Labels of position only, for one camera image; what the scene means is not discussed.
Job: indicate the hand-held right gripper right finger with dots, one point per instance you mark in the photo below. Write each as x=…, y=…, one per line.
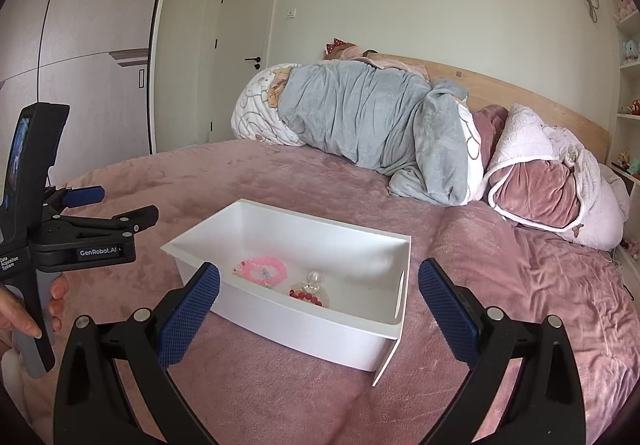
x=445, y=305

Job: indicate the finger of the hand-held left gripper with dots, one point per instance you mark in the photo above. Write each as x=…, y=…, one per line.
x=125, y=222
x=85, y=195

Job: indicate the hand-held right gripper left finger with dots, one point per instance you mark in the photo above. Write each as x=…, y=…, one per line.
x=192, y=310

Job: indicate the white plastic storage box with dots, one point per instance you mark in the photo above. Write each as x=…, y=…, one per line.
x=300, y=330

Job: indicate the person's left forearm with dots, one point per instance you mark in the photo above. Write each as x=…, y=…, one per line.
x=10, y=370

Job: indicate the person's left hand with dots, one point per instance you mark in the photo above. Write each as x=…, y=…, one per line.
x=15, y=315

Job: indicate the pink bed blanket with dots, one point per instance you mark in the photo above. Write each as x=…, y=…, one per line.
x=300, y=405

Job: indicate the pink velvet white quilted comforter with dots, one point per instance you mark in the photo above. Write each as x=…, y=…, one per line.
x=540, y=185

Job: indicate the grey white wardrobe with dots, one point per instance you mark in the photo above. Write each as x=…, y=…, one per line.
x=90, y=25

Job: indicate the dusty pink cloth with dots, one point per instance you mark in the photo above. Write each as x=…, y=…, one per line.
x=492, y=125

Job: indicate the rolled grey quilt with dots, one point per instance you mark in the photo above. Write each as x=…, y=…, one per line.
x=360, y=115

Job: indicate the wooden headboard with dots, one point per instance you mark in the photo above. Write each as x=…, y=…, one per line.
x=550, y=110

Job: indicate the white door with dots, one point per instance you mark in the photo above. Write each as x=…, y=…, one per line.
x=240, y=25

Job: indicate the small yellow green toys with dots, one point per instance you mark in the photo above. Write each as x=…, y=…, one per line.
x=629, y=164

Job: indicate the light pink cloth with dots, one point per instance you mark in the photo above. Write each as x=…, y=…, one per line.
x=395, y=65

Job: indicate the red bow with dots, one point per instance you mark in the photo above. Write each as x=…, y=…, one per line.
x=334, y=45

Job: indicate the blue elephant plush toy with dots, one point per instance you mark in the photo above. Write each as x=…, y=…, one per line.
x=631, y=52

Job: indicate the pink plush toy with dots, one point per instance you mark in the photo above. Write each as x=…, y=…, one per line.
x=625, y=5

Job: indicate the white wall shelf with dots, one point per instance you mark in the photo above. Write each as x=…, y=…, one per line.
x=629, y=80

